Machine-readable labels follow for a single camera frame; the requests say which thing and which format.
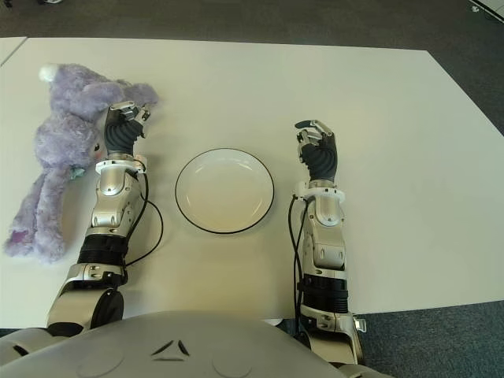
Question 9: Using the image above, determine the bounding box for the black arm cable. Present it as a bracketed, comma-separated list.
[287, 195, 312, 343]
[121, 171, 165, 272]

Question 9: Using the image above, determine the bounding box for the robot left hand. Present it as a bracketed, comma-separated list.
[102, 100, 154, 159]

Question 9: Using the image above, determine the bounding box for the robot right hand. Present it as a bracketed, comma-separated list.
[293, 118, 339, 183]

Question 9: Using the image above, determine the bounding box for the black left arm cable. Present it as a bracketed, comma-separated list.
[121, 171, 165, 272]

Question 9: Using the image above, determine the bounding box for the white plate black rim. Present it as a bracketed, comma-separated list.
[175, 147, 276, 234]

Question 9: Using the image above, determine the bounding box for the white floor object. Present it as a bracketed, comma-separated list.
[467, 0, 504, 20]

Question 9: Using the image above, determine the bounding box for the grey robot torso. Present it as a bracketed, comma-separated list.
[0, 309, 395, 378]

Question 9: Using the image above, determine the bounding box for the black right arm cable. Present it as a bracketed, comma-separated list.
[287, 195, 312, 343]

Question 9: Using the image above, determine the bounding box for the purple plush bunny doll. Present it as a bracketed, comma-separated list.
[2, 62, 161, 264]

